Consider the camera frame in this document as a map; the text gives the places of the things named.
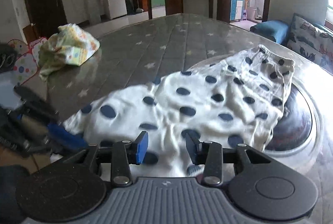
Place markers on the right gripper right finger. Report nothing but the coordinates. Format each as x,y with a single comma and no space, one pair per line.
208,154

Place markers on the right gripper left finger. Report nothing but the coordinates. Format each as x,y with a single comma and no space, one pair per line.
124,154

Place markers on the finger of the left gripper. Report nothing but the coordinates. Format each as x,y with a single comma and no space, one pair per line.
34,106
64,138

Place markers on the white polka dot garment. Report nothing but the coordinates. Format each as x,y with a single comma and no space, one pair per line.
237,100

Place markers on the polka dot toy tent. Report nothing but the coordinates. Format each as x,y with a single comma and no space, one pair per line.
26,64

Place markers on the colourful patterned cloth bundle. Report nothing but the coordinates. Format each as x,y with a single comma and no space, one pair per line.
70,46

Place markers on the round black induction cooktop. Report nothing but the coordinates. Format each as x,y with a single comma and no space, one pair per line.
299,134

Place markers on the grey star quilted mat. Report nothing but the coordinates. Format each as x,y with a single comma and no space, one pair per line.
143,53

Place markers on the dark wooden door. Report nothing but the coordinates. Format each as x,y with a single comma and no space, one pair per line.
46,15

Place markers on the water dispenser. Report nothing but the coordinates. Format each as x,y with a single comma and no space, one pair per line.
93,13

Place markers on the blue sofa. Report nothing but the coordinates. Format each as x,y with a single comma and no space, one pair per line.
277,30

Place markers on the blue white cabinet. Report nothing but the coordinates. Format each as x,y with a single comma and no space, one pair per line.
237,9

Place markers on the butterfly print cushion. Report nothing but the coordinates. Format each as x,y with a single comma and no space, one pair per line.
311,42

